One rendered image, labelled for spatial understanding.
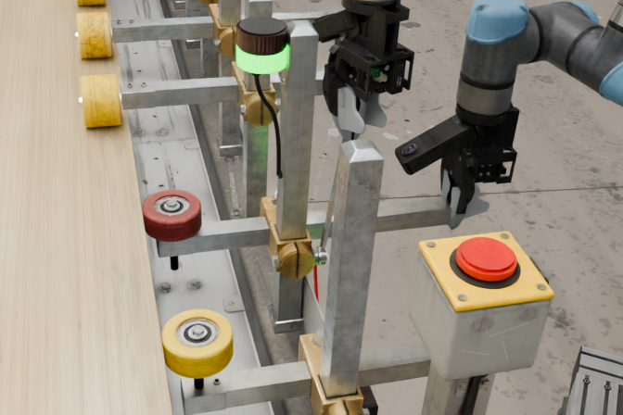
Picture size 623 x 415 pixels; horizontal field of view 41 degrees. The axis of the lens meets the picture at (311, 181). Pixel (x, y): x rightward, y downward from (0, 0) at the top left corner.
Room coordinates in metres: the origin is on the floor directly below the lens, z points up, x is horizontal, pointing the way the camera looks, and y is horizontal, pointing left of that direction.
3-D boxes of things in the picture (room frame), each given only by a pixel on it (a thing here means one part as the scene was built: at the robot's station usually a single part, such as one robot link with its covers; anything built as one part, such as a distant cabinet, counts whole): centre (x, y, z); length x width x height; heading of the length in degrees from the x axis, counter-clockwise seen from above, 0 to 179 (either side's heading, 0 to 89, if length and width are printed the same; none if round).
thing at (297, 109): (0.93, 0.02, 0.94); 0.03 x 0.03 x 0.48; 16
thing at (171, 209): (0.93, 0.19, 0.85); 0.08 x 0.08 x 0.11
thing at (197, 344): (0.69, 0.12, 0.85); 0.08 x 0.08 x 0.11
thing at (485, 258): (0.45, -0.12, 1.22); 0.04 x 0.04 x 0.02
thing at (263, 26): (0.92, 0.07, 1.07); 0.06 x 0.06 x 0.22; 16
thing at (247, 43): (0.92, 0.07, 1.17); 0.06 x 0.06 x 0.02
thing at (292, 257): (0.96, 0.03, 0.85); 0.13 x 0.06 x 0.05; 16
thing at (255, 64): (0.92, 0.07, 1.14); 0.06 x 0.06 x 0.02
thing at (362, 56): (0.96, -0.06, 1.15); 0.09 x 0.08 x 0.12; 37
